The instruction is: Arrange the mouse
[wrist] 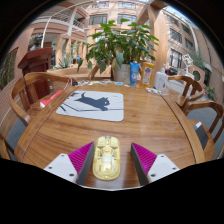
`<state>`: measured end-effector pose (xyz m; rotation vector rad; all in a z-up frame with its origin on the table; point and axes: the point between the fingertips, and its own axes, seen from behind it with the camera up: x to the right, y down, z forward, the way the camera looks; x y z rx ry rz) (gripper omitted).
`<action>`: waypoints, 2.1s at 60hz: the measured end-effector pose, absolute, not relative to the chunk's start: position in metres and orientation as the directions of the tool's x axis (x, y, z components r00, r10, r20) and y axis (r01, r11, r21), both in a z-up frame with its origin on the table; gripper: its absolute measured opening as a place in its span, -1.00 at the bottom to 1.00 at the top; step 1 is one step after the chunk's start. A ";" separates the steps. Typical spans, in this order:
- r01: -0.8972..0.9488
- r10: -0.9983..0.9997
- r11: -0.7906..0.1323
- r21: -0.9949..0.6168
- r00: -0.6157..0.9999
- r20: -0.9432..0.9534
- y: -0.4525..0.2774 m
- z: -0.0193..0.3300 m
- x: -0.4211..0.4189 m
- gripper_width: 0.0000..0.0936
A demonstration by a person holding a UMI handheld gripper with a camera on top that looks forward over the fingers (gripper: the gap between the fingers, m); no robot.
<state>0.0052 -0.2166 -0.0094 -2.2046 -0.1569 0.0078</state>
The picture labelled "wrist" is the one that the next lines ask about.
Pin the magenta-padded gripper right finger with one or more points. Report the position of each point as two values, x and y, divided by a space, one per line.
163 166

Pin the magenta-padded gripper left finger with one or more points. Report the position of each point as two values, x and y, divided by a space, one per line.
61 166

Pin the yellow translucent computer mouse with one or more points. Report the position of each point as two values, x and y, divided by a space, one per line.
106 160

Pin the grey cat-print mouse pad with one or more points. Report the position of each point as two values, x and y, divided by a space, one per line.
93 111

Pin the black notebook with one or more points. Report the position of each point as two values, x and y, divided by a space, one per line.
201 135

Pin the wooden armchair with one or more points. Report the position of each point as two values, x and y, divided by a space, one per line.
20 106
210 133
191 91
95 71

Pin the small white packet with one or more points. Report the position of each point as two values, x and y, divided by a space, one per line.
152 90

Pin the white pump bottle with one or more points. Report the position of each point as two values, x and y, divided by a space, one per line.
161 81

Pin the yellow flowering potted plant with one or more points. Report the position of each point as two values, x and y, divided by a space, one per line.
210 93

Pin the yellow liquid bottle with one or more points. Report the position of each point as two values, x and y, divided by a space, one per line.
147 75

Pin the blue squeeze tube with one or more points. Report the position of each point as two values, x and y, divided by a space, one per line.
134 74

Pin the spiky green agave plant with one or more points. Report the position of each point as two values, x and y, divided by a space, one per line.
63 62

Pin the dark red wooden lectern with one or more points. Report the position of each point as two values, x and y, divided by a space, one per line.
36 65

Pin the white metal sculpture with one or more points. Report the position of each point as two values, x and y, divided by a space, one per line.
187 61

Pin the leafy green potted plant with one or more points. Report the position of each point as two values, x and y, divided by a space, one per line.
123 46

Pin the dark bust statue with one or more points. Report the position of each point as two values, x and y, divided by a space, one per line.
36 41

